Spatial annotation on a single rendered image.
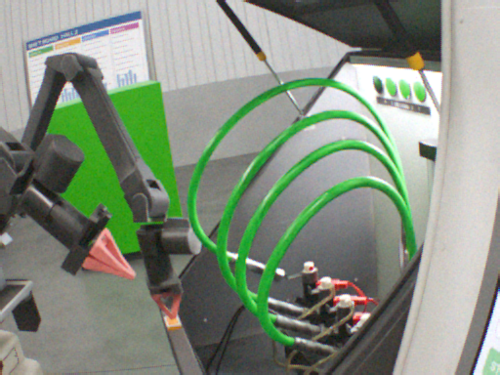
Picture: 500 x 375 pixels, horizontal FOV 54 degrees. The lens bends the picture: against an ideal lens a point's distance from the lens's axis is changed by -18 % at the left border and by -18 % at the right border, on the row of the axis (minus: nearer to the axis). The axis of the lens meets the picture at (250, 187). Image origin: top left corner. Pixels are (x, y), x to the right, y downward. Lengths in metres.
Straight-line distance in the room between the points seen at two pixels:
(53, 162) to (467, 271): 0.54
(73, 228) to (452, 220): 0.49
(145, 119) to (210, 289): 2.99
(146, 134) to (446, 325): 3.74
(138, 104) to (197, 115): 3.29
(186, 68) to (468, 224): 6.92
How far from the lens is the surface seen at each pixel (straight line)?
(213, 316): 1.33
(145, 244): 1.12
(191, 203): 0.90
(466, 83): 0.58
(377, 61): 1.13
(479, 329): 0.55
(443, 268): 0.61
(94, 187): 4.24
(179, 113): 7.40
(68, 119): 4.17
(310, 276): 0.98
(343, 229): 1.35
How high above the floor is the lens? 1.50
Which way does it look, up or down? 15 degrees down
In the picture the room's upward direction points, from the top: 9 degrees counter-clockwise
